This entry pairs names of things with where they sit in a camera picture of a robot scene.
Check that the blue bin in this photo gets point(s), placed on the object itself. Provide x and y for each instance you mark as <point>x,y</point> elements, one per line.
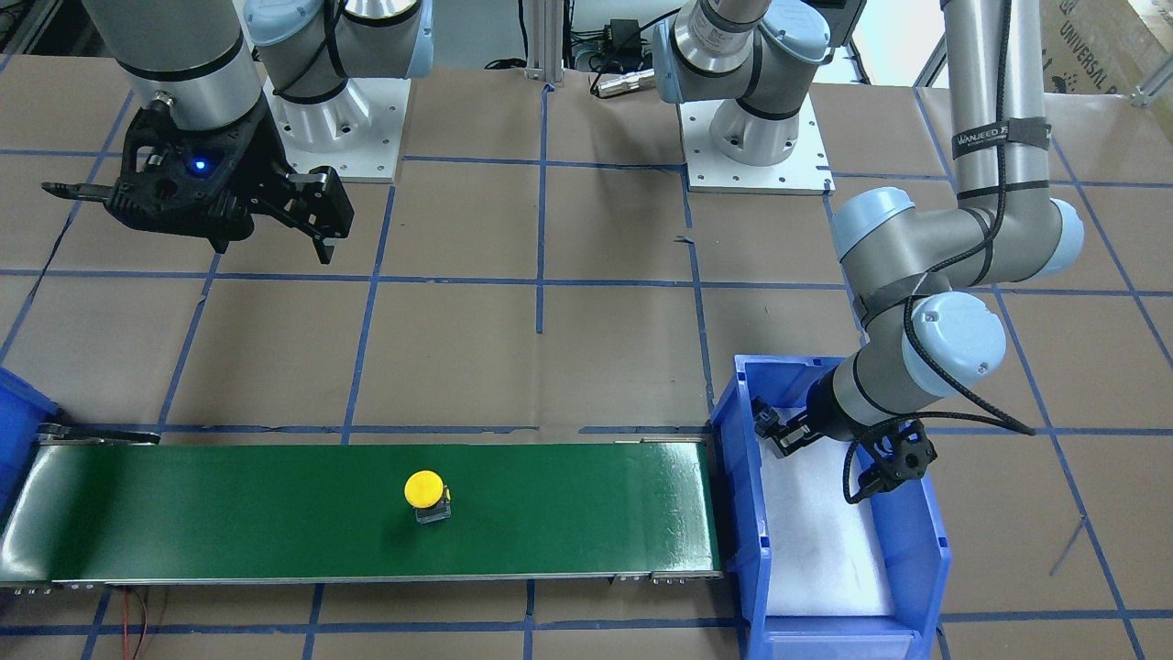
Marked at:
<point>23,410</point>
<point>913,540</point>

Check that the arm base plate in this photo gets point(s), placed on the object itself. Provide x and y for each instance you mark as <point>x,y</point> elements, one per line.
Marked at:
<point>359,132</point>
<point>730,151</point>

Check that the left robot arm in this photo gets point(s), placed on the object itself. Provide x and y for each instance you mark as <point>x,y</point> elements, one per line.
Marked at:
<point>927,339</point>

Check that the green conveyor belt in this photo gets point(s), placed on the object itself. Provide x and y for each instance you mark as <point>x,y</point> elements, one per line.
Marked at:
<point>250,514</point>

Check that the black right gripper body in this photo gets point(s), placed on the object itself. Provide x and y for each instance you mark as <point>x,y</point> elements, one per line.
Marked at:
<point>263,158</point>

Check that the yellow push button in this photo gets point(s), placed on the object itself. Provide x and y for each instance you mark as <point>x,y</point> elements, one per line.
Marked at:
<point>429,496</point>

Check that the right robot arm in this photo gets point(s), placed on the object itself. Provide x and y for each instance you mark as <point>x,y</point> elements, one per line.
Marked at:
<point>213,58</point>

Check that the black power adapter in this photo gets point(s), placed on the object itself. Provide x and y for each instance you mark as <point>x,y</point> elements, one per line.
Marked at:
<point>622,38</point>

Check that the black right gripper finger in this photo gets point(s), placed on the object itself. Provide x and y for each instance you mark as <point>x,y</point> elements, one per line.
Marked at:
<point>315,203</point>
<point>83,192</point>

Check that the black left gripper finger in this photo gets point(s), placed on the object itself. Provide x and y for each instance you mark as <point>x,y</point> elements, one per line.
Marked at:
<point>770,426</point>

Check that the aluminium frame post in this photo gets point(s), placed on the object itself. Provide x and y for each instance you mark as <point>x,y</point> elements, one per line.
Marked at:
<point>544,32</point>

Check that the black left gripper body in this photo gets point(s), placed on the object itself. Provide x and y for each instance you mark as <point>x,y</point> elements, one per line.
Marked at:
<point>818,412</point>

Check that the white foam pad bin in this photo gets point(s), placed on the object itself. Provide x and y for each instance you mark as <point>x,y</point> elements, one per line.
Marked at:
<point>826,558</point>

